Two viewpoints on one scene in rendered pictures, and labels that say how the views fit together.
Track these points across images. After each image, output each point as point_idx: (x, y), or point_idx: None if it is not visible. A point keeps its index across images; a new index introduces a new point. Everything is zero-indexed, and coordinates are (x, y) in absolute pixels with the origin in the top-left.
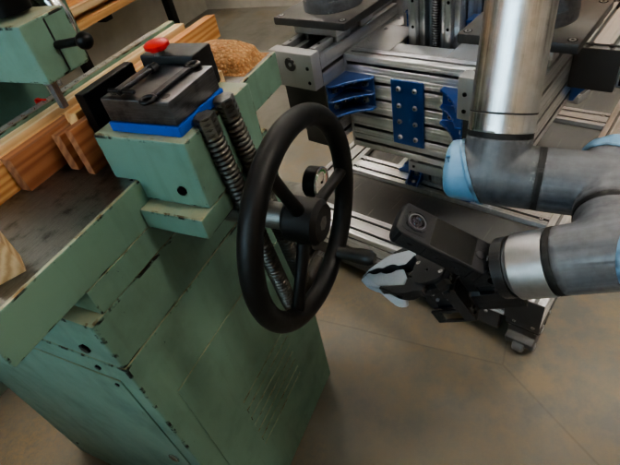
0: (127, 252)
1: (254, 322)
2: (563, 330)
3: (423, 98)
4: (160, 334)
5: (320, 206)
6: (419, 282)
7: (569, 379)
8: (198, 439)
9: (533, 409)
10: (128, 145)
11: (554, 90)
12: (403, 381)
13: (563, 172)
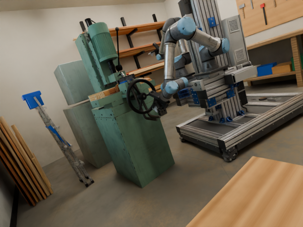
0: (118, 100)
1: (144, 128)
2: (244, 158)
3: (195, 91)
4: (121, 116)
5: (143, 93)
6: (153, 102)
7: (238, 168)
8: (127, 143)
9: (223, 173)
10: (120, 85)
11: (216, 84)
12: (191, 165)
13: None
